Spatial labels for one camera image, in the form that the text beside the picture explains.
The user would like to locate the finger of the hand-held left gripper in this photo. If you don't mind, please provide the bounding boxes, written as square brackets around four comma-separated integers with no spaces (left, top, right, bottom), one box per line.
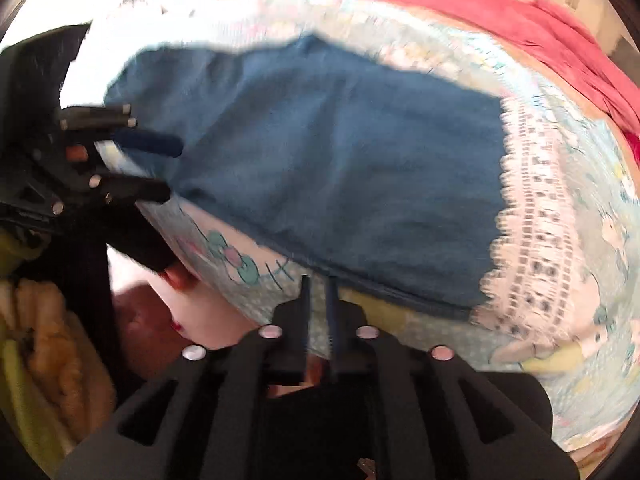
[57,103,184,159]
[89,174,172,205]

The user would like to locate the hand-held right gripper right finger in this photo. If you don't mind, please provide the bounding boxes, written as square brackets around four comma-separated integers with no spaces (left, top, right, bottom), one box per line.
[326,276,579,480]

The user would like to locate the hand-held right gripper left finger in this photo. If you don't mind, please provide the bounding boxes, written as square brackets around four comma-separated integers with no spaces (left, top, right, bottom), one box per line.
[55,275,312,480]

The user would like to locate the blue denim pants lace trim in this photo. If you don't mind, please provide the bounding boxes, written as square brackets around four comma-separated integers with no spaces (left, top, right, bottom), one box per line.
[102,34,592,357]

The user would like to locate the person's left forearm yellow sleeve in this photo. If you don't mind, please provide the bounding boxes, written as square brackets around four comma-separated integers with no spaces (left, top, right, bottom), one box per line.
[0,230,117,463]

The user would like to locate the person's left hand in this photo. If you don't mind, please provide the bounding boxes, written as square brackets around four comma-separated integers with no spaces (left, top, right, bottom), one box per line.
[111,265,261,381]

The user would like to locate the light blue cartoon printed sheet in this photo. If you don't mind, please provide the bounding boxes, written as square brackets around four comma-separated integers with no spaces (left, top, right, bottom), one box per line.
[90,0,640,467]

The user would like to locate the pink fluffy blanket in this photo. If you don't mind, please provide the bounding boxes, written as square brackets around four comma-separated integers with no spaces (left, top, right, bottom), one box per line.
[247,0,640,161]

